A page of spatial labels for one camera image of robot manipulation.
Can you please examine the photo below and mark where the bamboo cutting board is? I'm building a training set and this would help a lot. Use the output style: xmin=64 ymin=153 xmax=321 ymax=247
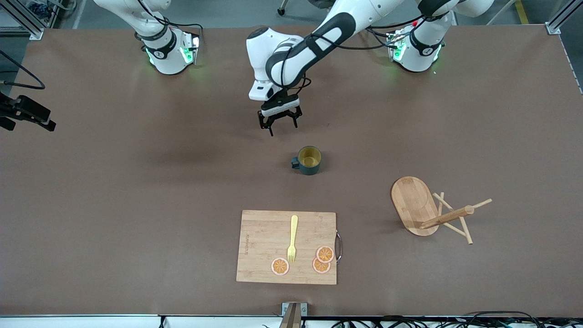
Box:
xmin=236 ymin=210 xmax=338 ymax=286

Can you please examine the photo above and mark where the white table edge rail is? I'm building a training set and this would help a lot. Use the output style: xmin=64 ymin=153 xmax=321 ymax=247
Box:
xmin=0 ymin=314 xmax=583 ymax=328

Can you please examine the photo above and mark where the chair base with castors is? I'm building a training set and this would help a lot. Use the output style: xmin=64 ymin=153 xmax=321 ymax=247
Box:
xmin=278 ymin=0 xmax=338 ymax=16

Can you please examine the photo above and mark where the wooden mug rack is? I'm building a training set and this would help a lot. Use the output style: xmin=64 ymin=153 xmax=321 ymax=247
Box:
xmin=391 ymin=177 xmax=492 ymax=245

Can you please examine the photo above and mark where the metal table bracket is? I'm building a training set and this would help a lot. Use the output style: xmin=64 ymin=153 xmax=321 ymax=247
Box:
xmin=281 ymin=302 xmax=308 ymax=328

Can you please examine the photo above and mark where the yellow plastic fork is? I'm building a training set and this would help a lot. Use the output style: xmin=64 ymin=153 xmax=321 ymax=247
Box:
xmin=287 ymin=215 xmax=299 ymax=264

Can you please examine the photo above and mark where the black right base cable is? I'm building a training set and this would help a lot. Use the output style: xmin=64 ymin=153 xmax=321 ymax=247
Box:
xmin=137 ymin=0 xmax=204 ymax=46

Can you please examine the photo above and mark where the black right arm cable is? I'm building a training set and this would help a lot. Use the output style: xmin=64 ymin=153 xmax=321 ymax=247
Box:
xmin=0 ymin=49 xmax=46 ymax=90

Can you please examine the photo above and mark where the dark teal cup yellow inside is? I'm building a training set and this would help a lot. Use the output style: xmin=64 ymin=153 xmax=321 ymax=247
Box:
xmin=291 ymin=146 xmax=322 ymax=176

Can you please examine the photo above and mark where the black cable bundle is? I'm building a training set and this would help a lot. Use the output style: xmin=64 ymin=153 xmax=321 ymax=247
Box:
xmin=330 ymin=311 xmax=583 ymax=328

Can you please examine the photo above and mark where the aluminium frame post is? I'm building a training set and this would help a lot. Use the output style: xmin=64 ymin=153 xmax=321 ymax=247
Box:
xmin=547 ymin=0 xmax=583 ymax=35
xmin=0 ymin=0 xmax=45 ymax=41

